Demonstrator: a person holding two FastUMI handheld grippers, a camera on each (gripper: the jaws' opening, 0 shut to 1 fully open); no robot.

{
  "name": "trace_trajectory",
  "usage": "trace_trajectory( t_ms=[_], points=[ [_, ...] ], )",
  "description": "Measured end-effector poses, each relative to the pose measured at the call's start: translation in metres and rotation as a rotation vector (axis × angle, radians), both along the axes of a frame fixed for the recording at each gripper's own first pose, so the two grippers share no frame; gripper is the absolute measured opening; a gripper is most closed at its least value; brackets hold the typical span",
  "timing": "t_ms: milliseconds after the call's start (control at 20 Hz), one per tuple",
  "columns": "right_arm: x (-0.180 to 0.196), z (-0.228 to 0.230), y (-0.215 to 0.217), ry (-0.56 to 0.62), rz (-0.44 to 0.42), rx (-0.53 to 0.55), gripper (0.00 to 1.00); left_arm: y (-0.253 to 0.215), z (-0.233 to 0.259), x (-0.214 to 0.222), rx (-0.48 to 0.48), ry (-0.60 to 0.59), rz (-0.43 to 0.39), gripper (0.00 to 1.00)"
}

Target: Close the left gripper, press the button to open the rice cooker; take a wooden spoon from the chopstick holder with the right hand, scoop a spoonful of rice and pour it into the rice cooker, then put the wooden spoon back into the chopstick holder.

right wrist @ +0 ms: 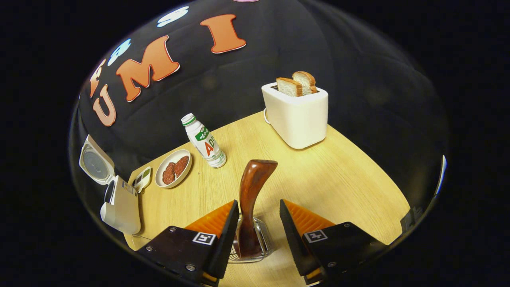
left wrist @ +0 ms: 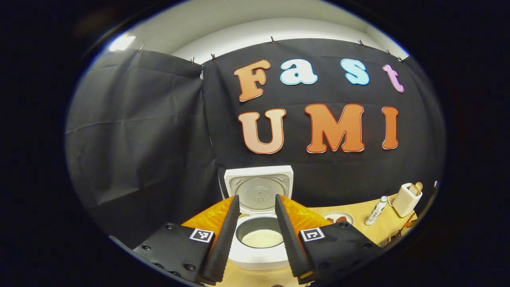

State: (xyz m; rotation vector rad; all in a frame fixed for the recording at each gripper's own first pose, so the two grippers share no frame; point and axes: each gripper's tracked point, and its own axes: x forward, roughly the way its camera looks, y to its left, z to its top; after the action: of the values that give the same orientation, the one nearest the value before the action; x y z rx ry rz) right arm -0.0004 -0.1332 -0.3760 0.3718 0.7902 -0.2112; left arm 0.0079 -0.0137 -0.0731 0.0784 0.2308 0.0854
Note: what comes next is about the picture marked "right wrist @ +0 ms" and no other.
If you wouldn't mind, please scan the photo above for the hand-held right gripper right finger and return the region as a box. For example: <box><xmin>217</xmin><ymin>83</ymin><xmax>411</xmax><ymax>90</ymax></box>
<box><xmin>279</xmin><ymin>199</ymin><xmax>389</xmax><ymax>285</ymax></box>

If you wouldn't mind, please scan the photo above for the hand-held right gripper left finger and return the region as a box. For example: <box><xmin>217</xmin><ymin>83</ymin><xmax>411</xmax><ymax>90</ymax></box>
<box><xmin>136</xmin><ymin>200</ymin><xmax>240</xmax><ymax>287</ymax></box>

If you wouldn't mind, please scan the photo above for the brown wooden spoon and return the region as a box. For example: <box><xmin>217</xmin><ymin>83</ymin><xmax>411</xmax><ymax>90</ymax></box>
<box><xmin>238</xmin><ymin>159</ymin><xmax>278</xmax><ymax>258</ymax></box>

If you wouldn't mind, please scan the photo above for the white rice cooker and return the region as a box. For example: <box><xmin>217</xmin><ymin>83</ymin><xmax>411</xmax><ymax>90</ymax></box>
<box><xmin>79</xmin><ymin>135</ymin><xmax>142</xmax><ymax>235</ymax></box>

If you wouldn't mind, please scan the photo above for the red-brown meat piece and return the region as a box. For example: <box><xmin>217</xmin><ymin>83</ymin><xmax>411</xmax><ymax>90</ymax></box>
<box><xmin>174</xmin><ymin>156</ymin><xmax>190</xmax><ymax>177</ymax></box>
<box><xmin>163</xmin><ymin>162</ymin><xmax>177</xmax><ymax>185</ymax></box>

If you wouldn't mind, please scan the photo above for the white round plate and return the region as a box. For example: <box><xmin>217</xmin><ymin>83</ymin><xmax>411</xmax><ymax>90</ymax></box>
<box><xmin>155</xmin><ymin>149</ymin><xmax>192</xmax><ymax>189</ymax></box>

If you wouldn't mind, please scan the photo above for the small white sauce dish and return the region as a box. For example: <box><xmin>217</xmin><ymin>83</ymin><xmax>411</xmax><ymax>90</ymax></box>
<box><xmin>133</xmin><ymin>167</ymin><xmax>152</xmax><ymax>193</ymax></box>

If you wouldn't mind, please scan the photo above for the white drink bottle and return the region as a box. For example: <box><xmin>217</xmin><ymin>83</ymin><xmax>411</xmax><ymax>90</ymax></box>
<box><xmin>181</xmin><ymin>113</ymin><xmax>227</xmax><ymax>168</ymax></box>

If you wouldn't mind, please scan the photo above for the white toaster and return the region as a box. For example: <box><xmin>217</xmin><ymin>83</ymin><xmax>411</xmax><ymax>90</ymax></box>
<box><xmin>261</xmin><ymin>82</ymin><xmax>329</xmax><ymax>149</ymax></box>

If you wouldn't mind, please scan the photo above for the white flat panel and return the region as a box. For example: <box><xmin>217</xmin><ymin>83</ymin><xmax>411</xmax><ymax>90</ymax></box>
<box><xmin>435</xmin><ymin>155</ymin><xmax>447</xmax><ymax>197</ymax></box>

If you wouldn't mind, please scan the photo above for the black backdrop cloth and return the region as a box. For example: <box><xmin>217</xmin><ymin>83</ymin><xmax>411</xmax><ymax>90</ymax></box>
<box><xmin>70</xmin><ymin>0</ymin><xmax>449</xmax><ymax>224</ymax></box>

